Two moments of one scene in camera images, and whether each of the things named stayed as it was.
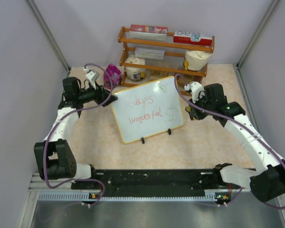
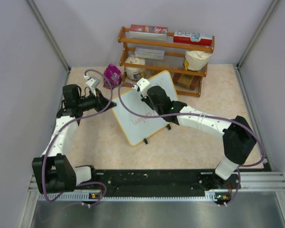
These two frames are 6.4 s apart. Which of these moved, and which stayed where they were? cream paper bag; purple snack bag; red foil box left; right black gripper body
Moved: right black gripper body
Stayed: cream paper bag; red foil box left; purple snack bag
